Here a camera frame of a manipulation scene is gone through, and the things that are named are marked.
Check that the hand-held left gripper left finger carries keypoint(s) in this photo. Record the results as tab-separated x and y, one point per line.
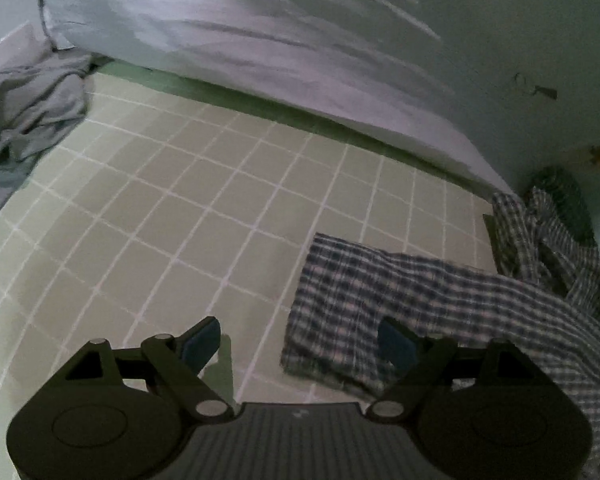
202	344

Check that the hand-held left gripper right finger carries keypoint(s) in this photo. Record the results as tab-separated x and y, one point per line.
397	344

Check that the blue checkered shirt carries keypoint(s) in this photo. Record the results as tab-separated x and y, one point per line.
355	285

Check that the green grid bed sheet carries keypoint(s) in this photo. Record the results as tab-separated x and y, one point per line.
180	200

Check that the grey garment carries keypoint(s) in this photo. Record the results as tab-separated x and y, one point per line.
30	105

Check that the carrot print quilt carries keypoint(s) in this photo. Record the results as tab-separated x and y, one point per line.
280	35

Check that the clear plastic bag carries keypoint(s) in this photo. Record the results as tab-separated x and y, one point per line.
10	46

